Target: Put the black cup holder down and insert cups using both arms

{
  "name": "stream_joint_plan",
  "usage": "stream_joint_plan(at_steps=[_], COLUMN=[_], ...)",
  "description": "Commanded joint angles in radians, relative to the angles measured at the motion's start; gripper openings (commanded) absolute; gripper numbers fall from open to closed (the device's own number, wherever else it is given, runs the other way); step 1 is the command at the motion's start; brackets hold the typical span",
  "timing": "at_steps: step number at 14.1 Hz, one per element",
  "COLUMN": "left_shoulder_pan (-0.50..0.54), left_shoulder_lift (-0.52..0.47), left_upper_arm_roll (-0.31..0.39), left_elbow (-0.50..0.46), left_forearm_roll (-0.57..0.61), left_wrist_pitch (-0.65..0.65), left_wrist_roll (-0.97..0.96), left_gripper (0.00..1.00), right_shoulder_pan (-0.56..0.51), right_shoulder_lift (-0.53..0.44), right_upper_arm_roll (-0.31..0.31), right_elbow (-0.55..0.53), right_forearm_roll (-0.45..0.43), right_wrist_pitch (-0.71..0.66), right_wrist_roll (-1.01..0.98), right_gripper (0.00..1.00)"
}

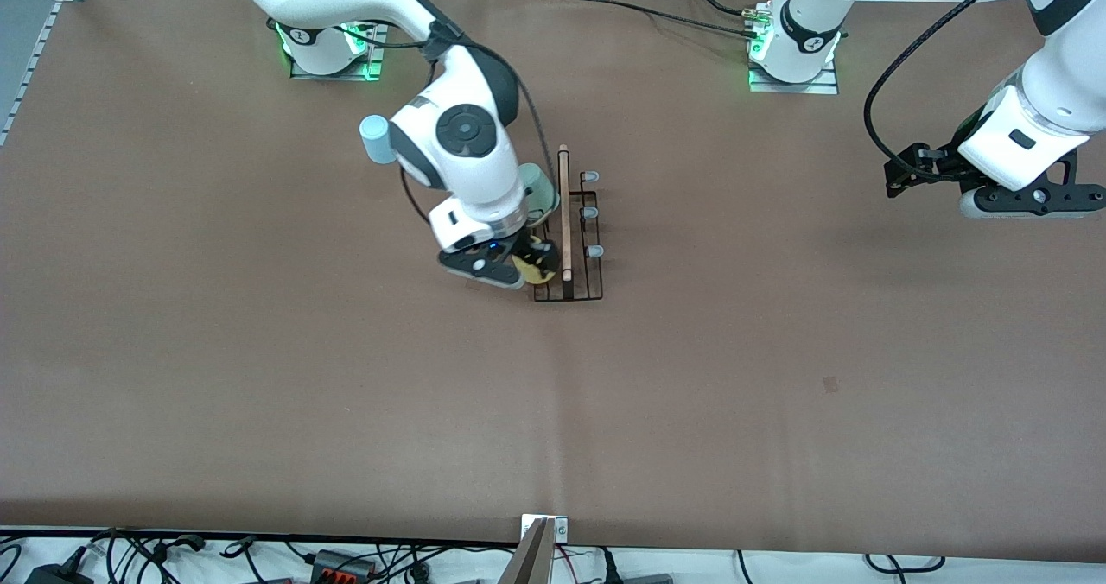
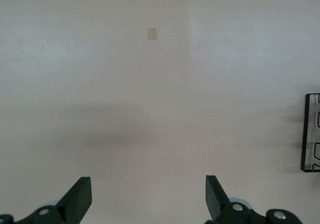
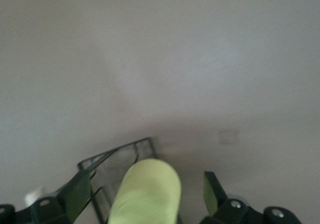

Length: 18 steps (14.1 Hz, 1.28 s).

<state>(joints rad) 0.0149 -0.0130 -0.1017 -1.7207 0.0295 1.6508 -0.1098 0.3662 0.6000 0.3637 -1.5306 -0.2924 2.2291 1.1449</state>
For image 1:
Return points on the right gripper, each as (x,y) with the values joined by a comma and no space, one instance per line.
(524,245)

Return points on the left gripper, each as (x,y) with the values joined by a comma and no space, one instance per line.
(947,163)

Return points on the yellow plastic cup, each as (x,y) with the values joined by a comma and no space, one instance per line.
(525,266)

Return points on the pale green plastic cup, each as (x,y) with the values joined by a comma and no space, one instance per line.
(540,191)

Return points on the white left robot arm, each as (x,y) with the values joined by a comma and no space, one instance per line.
(808,22)

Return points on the light blue plastic cup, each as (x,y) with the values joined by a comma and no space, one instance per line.
(374,139)

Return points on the black orange connector box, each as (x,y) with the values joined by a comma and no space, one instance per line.
(341,565)

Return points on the black power adapter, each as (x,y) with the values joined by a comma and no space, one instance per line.
(56,574)

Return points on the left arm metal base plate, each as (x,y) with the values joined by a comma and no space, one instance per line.
(795,88)

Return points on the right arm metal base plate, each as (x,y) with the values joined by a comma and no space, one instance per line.
(337,75)

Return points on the grey camera mount bar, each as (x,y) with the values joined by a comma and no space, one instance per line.
(536,558)

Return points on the aluminium table edge rail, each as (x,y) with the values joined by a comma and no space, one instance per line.
(34,66)

